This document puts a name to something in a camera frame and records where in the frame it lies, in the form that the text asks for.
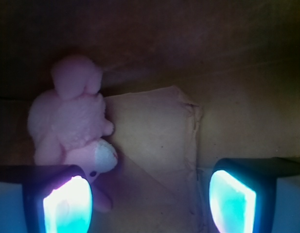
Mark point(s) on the gripper glowing gel right finger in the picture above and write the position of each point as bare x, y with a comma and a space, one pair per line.
259, 195

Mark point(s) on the gripper glowing gel left finger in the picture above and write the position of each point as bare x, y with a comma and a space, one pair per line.
44, 199

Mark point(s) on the pink plush bunny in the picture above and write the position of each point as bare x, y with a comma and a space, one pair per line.
68, 123

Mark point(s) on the brown paper bag tray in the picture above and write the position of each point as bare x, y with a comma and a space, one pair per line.
239, 60

